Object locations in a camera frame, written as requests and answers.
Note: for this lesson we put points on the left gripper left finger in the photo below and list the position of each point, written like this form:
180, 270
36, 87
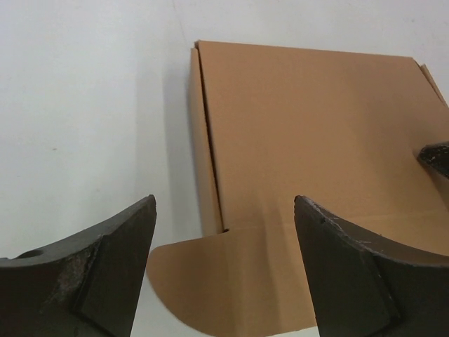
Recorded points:
87, 284

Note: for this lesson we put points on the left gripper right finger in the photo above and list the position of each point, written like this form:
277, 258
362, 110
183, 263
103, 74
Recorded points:
363, 284

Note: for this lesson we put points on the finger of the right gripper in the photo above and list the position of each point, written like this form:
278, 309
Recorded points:
434, 159

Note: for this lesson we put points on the brown cardboard box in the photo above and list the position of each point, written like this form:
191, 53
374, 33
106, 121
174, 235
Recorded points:
273, 123

